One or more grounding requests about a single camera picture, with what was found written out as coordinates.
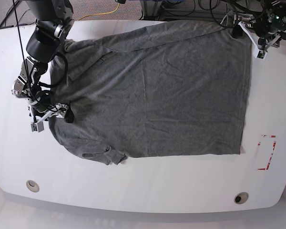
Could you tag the aluminium frame stand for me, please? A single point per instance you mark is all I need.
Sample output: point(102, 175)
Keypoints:
point(150, 9)

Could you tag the red tape rectangle marking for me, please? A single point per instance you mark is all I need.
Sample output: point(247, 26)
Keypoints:
point(266, 148)

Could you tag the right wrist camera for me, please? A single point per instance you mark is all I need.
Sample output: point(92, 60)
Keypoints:
point(37, 127)

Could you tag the right table cable grommet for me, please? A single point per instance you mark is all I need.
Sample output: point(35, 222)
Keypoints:
point(241, 198)

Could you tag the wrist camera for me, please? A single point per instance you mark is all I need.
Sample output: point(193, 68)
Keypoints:
point(260, 54)
point(37, 127)

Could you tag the grey t-shirt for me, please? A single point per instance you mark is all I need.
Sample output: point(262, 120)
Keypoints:
point(177, 88)

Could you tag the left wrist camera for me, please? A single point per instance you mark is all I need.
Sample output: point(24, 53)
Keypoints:
point(260, 54)

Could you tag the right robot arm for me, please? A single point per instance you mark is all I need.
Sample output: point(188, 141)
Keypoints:
point(53, 20)

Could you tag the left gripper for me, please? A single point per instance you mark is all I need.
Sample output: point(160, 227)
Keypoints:
point(263, 31)

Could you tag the table cable grommet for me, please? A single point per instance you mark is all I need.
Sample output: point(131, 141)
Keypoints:
point(241, 198)
point(32, 186)

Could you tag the left table cable grommet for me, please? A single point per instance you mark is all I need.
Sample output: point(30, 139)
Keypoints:
point(32, 186)

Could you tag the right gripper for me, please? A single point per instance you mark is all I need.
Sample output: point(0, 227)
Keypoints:
point(40, 113)

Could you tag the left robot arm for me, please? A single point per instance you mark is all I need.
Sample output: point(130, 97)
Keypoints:
point(268, 7)

